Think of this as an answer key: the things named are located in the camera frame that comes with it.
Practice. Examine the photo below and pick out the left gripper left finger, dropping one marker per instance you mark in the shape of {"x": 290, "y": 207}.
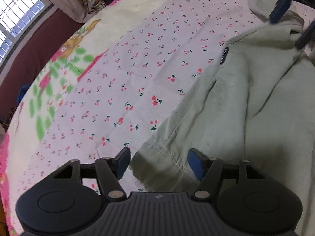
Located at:
{"x": 109, "y": 171}

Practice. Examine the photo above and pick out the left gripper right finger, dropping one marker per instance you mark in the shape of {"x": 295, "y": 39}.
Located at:
{"x": 208, "y": 171}

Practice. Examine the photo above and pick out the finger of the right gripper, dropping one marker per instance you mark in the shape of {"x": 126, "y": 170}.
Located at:
{"x": 306, "y": 36}
{"x": 280, "y": 9}

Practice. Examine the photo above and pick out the sage green pants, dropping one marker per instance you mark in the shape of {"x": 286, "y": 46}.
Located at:
{"x": 257, "y": 105}

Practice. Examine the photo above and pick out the pink yellow cartoon quilt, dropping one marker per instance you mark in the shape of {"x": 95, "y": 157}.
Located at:
{"x": 49, "y": 78}

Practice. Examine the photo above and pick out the blue cloth on sofa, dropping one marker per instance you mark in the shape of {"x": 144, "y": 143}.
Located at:
{"x": 22, "y": 92}

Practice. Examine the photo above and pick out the cherry print bed sheet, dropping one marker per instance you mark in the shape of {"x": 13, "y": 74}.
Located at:
{"x": 206, "y": 74}

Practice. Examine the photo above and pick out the maroon sofa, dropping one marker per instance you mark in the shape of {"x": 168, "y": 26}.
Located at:
{"x": 34, "y": 55}

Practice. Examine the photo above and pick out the barred window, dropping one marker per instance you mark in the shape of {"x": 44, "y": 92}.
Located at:
{"x": 17, "y": 17}

